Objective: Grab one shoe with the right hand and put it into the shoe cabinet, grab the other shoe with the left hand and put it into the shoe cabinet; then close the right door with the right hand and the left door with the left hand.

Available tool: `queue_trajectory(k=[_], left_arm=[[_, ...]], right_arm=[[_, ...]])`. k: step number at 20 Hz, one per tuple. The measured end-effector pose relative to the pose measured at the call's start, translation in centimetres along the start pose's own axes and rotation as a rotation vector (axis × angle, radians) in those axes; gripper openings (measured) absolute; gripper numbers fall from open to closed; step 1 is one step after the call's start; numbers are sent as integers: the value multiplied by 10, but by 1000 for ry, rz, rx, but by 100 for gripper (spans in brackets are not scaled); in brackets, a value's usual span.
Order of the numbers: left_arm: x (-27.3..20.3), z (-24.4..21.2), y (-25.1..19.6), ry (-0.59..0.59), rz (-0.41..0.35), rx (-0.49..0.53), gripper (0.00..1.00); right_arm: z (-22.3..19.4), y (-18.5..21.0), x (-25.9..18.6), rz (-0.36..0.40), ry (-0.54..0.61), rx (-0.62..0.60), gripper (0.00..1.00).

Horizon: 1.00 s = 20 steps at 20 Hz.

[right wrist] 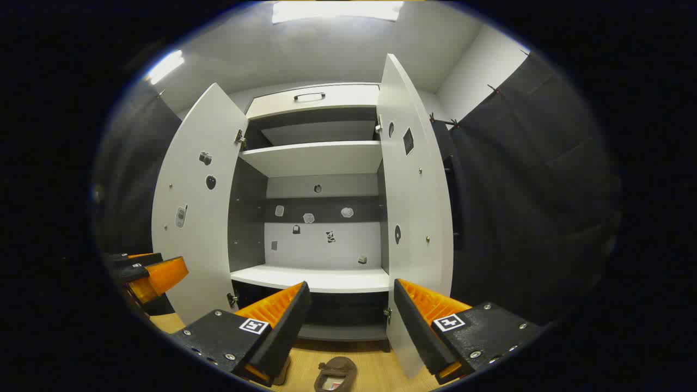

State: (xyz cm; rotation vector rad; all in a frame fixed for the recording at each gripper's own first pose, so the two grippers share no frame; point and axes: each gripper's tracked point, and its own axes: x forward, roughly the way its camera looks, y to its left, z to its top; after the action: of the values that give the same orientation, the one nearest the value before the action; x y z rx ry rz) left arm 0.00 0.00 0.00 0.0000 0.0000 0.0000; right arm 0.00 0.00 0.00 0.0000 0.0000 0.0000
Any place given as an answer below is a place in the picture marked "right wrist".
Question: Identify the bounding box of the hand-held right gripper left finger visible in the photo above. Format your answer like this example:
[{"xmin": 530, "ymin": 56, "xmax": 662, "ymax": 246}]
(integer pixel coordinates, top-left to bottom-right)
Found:
[{"xmin": 169, "ymin": 281, "xmax": 312, "ymax": 388}]

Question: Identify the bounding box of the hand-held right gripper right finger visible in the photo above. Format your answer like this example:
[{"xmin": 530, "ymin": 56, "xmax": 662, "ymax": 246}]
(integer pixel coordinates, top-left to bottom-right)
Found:
[{"xmin": 393, "ymin": 278, "xmax": 545, "ymax": 385}]

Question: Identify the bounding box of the white shoe cabinet door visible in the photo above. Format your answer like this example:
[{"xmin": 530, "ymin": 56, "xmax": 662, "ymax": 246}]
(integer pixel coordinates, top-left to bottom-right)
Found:
[
  {"xmin": 376, "ymin": 53, "xmax": 454, "ymax": 380},
  {"xmin": 151, "ymin": 83, "xmax": 250, "ymax": 326}
]

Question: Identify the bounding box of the white shoe cabinet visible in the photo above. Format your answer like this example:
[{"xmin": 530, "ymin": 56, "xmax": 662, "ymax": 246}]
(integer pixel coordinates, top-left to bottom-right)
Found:
[{"xmin": 228, "ymin": 82, "xmax": 393, "ymax": 353}]

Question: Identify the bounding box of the white cabinet drawer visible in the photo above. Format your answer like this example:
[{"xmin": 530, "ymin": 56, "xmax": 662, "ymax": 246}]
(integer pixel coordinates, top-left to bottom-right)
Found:
[{"xmin": 245, "ymin": 83, "xmax": 381, "ymax": 120}]

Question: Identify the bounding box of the black backdrop cloth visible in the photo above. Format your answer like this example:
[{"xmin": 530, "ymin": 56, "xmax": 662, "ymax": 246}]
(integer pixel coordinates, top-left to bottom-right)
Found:
[{"xmin": 93, "ymin": 52, "xmax": 621, "ymax": 327}]

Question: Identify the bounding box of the ceiling light panel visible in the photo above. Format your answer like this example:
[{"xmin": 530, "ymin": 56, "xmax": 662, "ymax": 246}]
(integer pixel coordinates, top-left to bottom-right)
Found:
[
  {"xmin": 146, "ymin": 49, "xmax": 186, "ymax": 84},
  {"xmin": 272, "ymin": 0, "xmax": 405, "ymax": 23}
]

